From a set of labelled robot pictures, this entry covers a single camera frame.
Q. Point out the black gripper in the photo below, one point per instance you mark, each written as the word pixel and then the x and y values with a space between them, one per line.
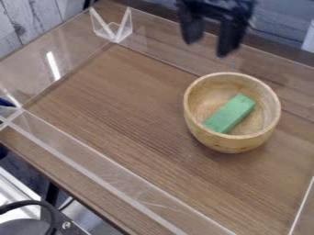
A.
pixel 231 12

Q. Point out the green rectangular block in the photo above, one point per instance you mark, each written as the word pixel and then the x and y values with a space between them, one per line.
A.
pixel 230 114

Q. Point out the light wooden bowl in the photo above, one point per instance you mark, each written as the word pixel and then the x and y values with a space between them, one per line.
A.
pixel 208 93

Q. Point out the blue object at left edge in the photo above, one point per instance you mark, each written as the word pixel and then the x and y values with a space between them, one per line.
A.
pixel 5 103

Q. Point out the clear acrylic front barrier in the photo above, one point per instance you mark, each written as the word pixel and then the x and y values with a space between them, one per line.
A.
pixel 127 200

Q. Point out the black metal table leg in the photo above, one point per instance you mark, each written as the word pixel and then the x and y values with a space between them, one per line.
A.
pixel 64 225

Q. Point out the clear acrylic corner bracket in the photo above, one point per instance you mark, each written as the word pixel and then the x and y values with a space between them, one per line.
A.
pixel 114 32

